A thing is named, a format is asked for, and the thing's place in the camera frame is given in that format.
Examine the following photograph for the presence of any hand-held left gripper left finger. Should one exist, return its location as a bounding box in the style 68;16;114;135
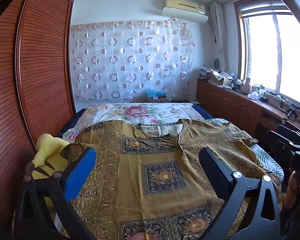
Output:
14;147;98;240

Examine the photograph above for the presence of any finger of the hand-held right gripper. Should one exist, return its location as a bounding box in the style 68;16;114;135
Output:
267;131;295;153
277;124;300;145

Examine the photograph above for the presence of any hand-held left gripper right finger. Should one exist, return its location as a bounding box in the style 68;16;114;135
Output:
199;147;282;240

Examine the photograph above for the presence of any mustard patterned shirt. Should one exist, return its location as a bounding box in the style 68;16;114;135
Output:
67;119;283;240

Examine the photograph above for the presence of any yellow plush toy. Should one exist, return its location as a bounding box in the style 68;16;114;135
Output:
31;134;70;205

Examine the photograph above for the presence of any white bottle with green cap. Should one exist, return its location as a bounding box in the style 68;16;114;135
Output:
257;84;265;102

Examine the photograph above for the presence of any pink thermos bottle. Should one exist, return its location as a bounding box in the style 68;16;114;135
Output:
243;77;252;94

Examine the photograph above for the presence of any long wooden cabinet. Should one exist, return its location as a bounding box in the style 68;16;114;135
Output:
196;79;300;143

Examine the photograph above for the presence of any wooden framed window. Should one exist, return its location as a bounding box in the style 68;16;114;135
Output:
234;0;300;108

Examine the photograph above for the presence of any floral quilt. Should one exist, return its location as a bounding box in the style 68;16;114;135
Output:
62;102;215;140

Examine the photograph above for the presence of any open cardboard box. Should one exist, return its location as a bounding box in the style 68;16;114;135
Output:
210;70;234;87

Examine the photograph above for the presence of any blue box behind bed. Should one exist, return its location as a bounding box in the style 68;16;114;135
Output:
145;89;167;103

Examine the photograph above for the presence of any wooden louvered wardrobe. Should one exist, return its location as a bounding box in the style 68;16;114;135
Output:
0;0;75;233

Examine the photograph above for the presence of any sheer circle-patterned curtain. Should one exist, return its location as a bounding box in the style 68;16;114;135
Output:
70;19;197;102

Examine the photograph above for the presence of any white tied window curtain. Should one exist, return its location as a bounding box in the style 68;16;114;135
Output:
209;1;228;70

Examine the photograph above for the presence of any wall air conditioner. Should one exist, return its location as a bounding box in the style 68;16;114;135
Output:
162;0;209;23

